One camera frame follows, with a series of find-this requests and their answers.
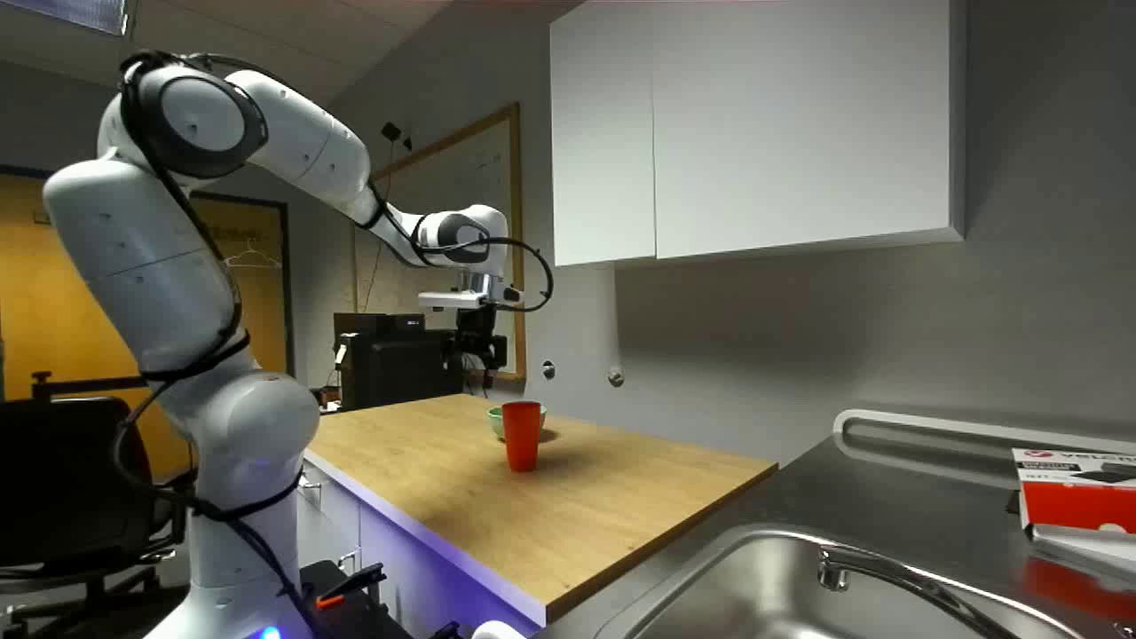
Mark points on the white wall cabinet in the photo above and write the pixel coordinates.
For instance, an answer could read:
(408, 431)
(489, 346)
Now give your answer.
(768, 120)

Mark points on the yellow door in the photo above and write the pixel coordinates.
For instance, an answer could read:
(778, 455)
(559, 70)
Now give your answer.
(47, 296)

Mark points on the white tube rail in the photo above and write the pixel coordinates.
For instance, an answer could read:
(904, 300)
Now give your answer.
(946, 425)

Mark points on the wood framed pinboard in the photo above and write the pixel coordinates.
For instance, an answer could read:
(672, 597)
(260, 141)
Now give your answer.
(472, 165)

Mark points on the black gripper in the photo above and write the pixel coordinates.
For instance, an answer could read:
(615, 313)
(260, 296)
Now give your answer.
(485, 338)

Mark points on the chrome sink faucet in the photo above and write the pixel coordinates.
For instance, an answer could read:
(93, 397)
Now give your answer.
(830, 573)

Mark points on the white box with red print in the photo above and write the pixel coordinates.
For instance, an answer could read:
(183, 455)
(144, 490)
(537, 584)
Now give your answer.
(1067, 461)

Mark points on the green bowl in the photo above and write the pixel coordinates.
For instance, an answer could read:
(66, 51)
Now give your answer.
(494, 422)

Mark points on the stainless steel sink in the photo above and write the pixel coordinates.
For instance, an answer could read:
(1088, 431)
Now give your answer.
(733, 592)

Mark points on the flat white box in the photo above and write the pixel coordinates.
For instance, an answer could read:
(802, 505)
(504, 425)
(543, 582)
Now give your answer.
(1088, 547)

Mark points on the black appliance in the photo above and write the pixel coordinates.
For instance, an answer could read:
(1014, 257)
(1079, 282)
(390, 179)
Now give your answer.
(390, 366)

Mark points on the white counter base cabinet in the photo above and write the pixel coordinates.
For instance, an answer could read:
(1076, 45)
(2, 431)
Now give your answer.
(390, 556)

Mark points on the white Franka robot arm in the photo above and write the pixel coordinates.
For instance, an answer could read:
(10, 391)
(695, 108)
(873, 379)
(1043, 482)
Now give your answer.
(153, 261)

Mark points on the black and red device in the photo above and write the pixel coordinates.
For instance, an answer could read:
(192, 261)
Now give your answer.
(340, 605)

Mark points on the small dark wall fixture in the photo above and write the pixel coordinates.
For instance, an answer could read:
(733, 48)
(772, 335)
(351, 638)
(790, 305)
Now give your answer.
(546, 370)

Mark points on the red and white box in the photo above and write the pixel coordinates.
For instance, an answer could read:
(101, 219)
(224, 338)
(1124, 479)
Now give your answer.
(1076, 503)

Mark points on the black office chair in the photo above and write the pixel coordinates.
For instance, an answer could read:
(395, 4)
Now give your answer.
(59, 483)

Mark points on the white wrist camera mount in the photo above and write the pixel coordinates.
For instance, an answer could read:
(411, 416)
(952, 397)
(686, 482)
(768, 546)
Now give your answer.
(465, 300)

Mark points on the orange plastic cup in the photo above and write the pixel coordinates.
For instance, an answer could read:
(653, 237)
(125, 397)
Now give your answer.
(523, 440)

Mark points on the ceiling light panel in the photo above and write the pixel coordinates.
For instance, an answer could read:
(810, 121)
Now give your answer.
(71, 14)

